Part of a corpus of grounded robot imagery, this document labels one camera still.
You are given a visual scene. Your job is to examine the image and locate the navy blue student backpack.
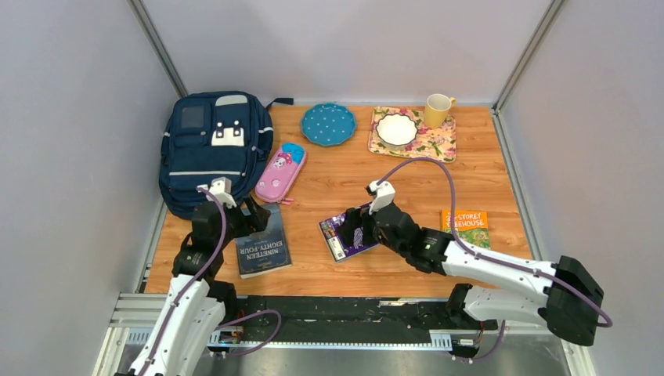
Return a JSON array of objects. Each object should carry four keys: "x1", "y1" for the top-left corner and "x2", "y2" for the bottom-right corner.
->
[{"x1": 158, "y1": 91, "x2": 274, "y2": 219}]

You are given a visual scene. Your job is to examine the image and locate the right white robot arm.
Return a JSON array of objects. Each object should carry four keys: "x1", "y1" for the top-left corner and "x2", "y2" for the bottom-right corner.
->
[{"x1": 339, "y1": 204, "x2": 610, "y2": 346}]

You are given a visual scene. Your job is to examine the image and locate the yellow ceramic mug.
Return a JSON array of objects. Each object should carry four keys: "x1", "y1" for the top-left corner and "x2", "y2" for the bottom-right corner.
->
[{"x1": 424, "y1": 93, "x2": 457, "y2": 128}]

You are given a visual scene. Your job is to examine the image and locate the floral rectangular tray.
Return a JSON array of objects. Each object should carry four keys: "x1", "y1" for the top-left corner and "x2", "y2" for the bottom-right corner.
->
[{"x1": 367, "y1": 107, "x2": 457, "y2": 163}]

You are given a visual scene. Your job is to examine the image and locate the blue polka dot plate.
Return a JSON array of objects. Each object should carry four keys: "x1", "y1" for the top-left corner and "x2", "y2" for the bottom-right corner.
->
[{"x1": 301, "y1": 103, "x2": 356, "y2": 147}]

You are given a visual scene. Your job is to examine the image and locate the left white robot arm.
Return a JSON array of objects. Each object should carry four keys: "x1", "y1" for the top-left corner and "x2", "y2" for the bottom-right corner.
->
[{"x1": 125, "y1": 196, "x2": 270, "y2": 375}]

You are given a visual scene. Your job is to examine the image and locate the dark blue 1984 book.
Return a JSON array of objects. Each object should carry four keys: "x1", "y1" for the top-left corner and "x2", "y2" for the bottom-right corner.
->
[{"x1": 235, "y1": 203, "x2": 292, "y2": 279}]

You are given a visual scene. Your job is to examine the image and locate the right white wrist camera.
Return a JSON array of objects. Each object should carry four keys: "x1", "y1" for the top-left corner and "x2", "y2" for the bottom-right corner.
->
[{"x1": 366, "y1": 180, "x2": 395, "y2": 215}]

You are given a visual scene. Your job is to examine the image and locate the purple paperback book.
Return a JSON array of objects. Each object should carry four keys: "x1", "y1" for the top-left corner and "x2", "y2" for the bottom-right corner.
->
[{"x1": 319, "y1": 211, "x2": 379, "y2": 262}]

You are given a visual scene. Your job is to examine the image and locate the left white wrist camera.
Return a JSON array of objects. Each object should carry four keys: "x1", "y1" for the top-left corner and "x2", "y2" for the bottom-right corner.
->
[{"x1": 209, "y1": 177, "x2": 237, "y2": 208}]

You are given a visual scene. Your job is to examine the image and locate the orange Treehouse book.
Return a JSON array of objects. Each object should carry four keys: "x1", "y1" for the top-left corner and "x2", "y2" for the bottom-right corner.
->
[{"x1": 454, "y1": 209, "x2": 490, "y2": 248}]

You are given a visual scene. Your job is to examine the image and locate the purple cable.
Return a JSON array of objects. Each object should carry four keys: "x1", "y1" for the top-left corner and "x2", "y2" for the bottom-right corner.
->
[
  {"x1": 374, "y1": 157, "x2": 614, "y2": 363},
  {"x1": 137, "y1": 186, "x2": 283, "y2": 376}
]

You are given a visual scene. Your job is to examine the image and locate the white scalloped bowl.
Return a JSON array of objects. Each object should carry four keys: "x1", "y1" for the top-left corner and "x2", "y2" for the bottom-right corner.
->
[{"x1": 376, "y1": 114, "x2": 417, "y2": 150}]

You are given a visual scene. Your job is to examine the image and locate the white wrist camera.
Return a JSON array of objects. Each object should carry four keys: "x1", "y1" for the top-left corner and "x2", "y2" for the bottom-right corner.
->
[
  {"x1": 366, "y1": 180, "x2": 395, "y2": 215},
  {"x1": 209, "y1": 177, "x2": 237, "y2": 208}
]

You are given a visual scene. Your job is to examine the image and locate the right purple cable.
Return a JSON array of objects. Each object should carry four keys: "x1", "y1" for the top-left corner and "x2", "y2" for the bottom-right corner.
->
[{"x1": 374, "y1": 157, "x2": 614, "y2": 363}]

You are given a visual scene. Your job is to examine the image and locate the pink cartoon pencil case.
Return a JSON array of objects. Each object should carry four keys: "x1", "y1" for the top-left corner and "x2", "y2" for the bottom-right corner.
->
[{"x1": 254, "y1": 143, "x2": 306, "y2": 205}]

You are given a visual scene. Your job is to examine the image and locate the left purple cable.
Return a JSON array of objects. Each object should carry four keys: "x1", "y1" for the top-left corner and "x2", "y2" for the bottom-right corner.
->
[{"x1": 137, "y1": 186, "x2": 283, "y2": 376}]

